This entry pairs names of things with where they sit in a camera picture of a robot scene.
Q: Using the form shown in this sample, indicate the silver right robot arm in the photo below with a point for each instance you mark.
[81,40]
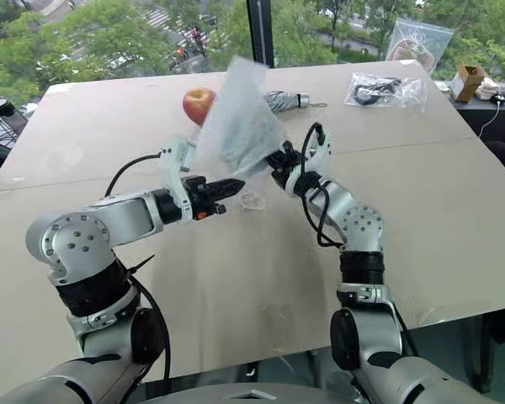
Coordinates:
[362,223]

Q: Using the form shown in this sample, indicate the silver robot torso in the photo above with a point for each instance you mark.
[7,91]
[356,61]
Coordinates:
[252,393]

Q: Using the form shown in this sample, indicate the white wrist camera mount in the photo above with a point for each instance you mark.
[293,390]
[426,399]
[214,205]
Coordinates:
[322,147]
[172,168]

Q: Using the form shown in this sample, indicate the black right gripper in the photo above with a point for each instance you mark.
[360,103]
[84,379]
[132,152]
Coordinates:
[284,166]

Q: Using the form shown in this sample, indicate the dark metal table leg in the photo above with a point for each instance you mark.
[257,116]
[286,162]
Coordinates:
[484,353]

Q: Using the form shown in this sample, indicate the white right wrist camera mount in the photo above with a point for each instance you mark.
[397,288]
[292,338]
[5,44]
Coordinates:
[322,147]

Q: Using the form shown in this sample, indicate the dark side table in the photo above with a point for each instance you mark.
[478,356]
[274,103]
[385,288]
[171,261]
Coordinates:
[501,109]

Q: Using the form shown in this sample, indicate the brown cardboard box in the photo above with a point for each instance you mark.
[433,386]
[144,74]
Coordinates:
[467,82]

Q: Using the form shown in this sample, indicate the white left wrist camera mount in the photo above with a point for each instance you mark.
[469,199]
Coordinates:
[172,168]

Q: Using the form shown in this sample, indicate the black round device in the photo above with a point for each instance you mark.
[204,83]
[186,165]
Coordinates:
[2,108]

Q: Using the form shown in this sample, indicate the folded silver umbrella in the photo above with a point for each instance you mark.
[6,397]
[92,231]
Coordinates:
[284,101]

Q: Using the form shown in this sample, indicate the large clear zip bag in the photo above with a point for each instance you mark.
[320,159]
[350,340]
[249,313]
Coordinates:
[421,44]

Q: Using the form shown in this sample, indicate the small clear plastic piece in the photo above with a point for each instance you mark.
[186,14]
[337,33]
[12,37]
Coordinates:
[252,203]

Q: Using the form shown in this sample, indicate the red apple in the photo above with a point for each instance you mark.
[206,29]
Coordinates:
[197,105]

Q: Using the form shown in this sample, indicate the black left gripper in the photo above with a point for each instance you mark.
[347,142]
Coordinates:
[198,198]

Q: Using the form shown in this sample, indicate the black window frame post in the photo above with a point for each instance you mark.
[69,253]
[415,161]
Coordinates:
[261,29]

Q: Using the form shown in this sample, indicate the white crumpled cloth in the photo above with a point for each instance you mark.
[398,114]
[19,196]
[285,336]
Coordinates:
[487,88]

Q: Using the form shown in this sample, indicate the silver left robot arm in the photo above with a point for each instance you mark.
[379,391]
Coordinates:
[109,214]

